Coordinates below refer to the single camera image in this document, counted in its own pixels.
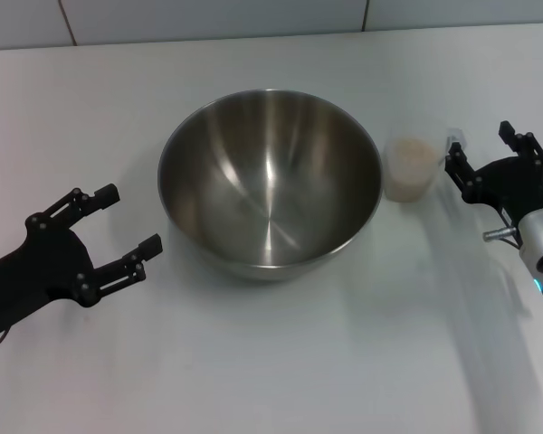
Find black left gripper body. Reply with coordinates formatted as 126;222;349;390
0;214;96;343

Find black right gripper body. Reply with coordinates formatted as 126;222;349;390
463;156;543;227

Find white rice grains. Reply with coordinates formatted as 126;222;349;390
387;138;438;203

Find clear plastic measuring cup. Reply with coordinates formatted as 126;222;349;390
386;127;466;203

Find stainless steel mixing bowl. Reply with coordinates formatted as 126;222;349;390
157;89;385;284

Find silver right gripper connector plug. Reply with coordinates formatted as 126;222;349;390
482;227;519;243

